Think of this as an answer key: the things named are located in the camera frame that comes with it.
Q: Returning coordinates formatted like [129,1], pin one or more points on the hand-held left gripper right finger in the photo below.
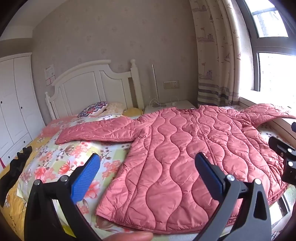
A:
[209,178]

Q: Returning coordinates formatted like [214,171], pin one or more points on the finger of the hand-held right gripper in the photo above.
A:
[278,144]

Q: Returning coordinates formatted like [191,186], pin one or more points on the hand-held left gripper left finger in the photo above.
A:
[85,178]

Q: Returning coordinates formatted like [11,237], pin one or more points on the pink quilted jacket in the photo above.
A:
[180,160]

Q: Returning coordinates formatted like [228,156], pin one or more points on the person's left hand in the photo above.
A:
[129,236]

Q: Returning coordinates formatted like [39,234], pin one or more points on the floral bed sheet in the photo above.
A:
[57,157]

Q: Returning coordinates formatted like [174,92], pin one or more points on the purple patterned cushion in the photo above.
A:
[93,109]

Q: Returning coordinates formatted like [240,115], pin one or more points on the black cloth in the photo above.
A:
[12,171]

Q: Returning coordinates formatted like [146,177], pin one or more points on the pink floral pillow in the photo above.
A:
[115,107]

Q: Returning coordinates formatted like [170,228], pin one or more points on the yellow pillow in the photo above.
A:
[133,111]

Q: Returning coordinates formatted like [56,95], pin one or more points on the white nightstand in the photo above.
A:
[168,107]

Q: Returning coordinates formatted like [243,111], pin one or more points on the white wooden bed headboard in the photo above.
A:
[92,85]

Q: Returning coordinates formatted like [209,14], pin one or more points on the white wardrobe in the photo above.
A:
[13,104]

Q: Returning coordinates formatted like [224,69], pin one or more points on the white lamp pole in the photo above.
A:
[155,84]

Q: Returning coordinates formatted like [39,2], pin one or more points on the patterned beige curtain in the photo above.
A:
[219,53]

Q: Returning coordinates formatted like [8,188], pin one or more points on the beige wall socket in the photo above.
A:
[171,84]

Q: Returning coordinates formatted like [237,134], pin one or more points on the pink wall switch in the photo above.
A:
[50,80]

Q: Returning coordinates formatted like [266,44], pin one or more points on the white wall paper note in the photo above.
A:
[49,70]

